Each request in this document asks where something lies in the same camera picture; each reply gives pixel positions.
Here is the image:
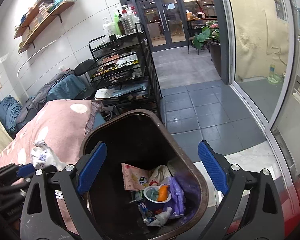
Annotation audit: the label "white plastic wrapper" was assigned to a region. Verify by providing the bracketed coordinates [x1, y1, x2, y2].
[30, 140, 66, 171]

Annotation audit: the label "orange peel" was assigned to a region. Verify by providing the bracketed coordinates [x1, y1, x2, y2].
[157, 185, 169, 202]

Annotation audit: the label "dark brown trash bin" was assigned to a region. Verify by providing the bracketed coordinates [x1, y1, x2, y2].
[80, 110, 209, 239]

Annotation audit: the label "pink snack wrapper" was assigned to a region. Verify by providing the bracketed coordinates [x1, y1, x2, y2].
[121, 163, 150, 191]

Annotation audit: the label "pink spotted blanket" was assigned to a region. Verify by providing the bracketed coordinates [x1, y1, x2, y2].
[0, 100, 102, 239]

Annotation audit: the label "white red plastic bag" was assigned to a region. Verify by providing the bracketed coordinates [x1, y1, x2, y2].
[149, 165, 172, 186]

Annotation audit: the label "blue clothes pile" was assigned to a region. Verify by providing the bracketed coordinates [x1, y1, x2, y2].
[0, 95, 21, 137]

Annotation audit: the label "crumpled white tissue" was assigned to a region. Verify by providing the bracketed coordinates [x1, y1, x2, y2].
[147, 207, 172, 226]

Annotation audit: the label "blue silver foil wrapper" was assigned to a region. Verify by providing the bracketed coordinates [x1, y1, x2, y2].
[138, 202, 156, 224]

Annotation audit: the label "grey blue jacket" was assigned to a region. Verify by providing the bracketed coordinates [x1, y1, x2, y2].
[15, 69, 87, 129]

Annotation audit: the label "black office chair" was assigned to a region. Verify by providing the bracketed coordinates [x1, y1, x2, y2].
[74, 59, 96, 100]

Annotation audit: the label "plastic bottle outside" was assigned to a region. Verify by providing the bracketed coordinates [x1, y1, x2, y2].
[267, 63, 282, 84]

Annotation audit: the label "potted green plant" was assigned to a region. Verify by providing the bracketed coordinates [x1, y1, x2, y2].
[192, 21, 220, 50]

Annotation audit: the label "glass double door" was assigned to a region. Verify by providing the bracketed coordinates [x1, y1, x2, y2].
[135, 0, 187, 52]

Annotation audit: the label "black wire shelf rack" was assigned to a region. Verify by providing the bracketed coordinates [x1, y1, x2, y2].
[88, 23, 162, 118]

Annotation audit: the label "lower wooden wall shelf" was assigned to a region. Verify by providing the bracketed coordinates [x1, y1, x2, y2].
[18, 0, 75, 54]

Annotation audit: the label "wooden wall shelf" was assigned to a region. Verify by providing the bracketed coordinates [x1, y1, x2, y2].
[14, 0, 53, 38]
[18, 0, 75, 54]

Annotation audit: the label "upper wooden wall shelf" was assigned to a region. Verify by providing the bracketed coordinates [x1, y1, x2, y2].
[14, 0, 53, 38]

